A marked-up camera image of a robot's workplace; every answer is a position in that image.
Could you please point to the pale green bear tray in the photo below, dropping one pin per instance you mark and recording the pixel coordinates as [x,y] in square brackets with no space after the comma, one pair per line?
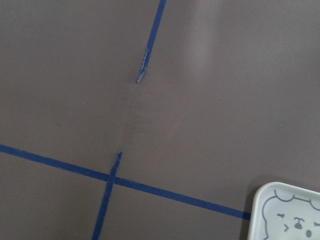
[282,211]

